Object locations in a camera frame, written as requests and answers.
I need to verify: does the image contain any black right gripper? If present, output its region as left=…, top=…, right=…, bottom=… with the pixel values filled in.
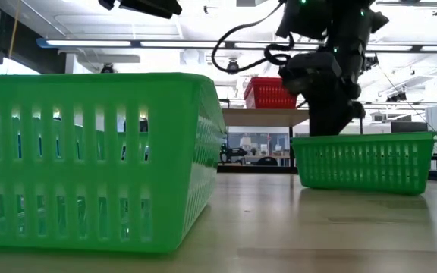
left=278, top=51, right=366, bottom=137

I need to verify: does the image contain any green plastic basket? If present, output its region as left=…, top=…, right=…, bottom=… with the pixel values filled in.
left=291, top=131, right=437, bottom=196
left=0, top=72, right=227, bottom=254

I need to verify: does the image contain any wooden shelf with black legs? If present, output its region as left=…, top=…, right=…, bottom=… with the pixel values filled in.
left=218, top=99, right=311, bottom=170

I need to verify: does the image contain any black office chair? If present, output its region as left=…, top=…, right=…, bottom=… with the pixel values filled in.
left=256, top=155, right=278, bottom=167

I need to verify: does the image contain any black ceiling spotlight cluster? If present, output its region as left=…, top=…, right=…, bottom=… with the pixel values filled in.
left=385, top=90, right=408, bottom=103
left=362, top=55, right=379, bottom=73

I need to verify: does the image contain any black computer monitor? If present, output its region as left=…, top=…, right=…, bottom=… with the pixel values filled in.
left=390, top=121, right=430, bottom=133

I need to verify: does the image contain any long ceiling light bar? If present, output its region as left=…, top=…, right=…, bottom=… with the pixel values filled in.
left=38, top=37, right=437, bottom=53

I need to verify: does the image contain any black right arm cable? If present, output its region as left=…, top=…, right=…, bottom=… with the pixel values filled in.
left=210, top=2, right=295, bottom=75

